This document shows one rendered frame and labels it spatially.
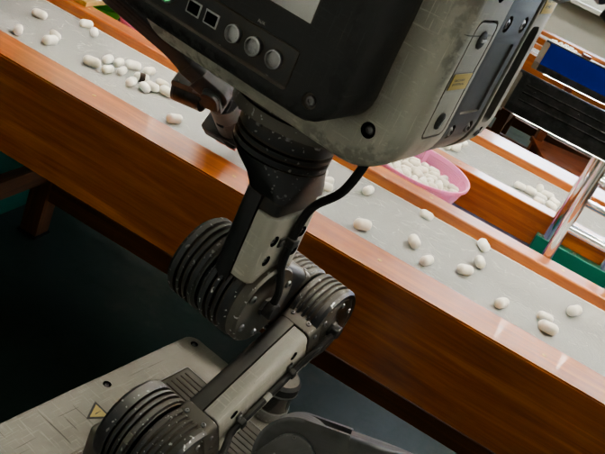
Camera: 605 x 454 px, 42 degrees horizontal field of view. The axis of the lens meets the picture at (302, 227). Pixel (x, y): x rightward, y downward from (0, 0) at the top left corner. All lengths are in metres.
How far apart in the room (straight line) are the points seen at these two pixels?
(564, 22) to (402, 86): 5.90
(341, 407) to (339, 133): 1.68
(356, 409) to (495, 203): 0.73
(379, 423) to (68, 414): 1.24
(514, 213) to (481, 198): 0.09
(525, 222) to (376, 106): 1.40
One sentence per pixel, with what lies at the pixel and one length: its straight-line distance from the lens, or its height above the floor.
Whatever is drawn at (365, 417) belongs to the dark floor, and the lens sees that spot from 2.32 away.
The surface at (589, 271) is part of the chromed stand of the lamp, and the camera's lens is 2.03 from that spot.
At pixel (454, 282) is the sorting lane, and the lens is 1.50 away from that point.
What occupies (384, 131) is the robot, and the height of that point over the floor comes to 1.16.
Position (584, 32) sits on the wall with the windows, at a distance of 6.53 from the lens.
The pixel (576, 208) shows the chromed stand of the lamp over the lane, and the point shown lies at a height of 0.89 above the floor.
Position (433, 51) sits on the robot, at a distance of 0.64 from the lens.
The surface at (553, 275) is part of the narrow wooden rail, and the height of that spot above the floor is 0.76.
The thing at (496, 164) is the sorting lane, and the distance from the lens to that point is 2.28.
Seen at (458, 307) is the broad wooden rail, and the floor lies 0.76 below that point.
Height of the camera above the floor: 1.36
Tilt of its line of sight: 26 degrees down
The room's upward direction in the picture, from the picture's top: 25 degrees clockwise
